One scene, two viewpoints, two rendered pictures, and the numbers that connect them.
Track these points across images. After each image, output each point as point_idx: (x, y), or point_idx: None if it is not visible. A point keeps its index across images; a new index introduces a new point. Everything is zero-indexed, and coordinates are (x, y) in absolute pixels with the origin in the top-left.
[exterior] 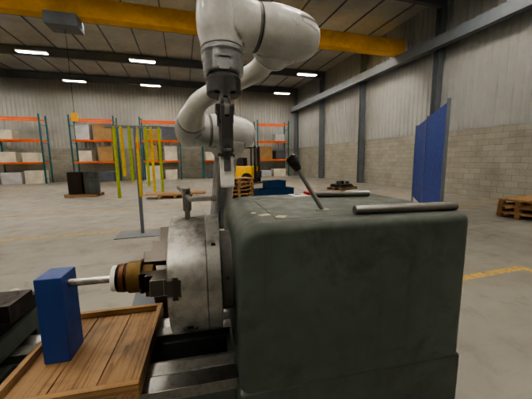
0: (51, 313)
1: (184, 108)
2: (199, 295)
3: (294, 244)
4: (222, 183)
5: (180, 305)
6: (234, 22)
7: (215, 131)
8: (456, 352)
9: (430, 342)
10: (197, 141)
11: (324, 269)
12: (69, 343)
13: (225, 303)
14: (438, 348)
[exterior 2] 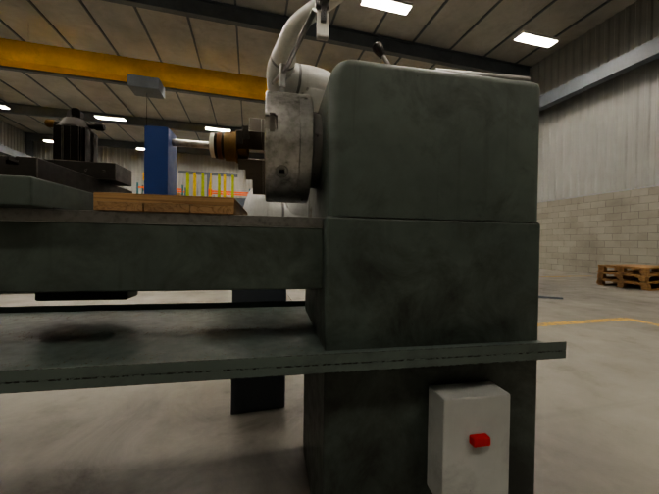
0: (155, 158)
1: (279, 36)
2: (292, 130)
3: (380, 77)
4: (318, 31)
5: (275, 136)
6: None
7: (304, 75)
8: (537, 222)
9: (510, 203)
10: (286, 83)
11: (407, 107)
12: (168, 192)
13: (313, 164)
14: (518, 212)
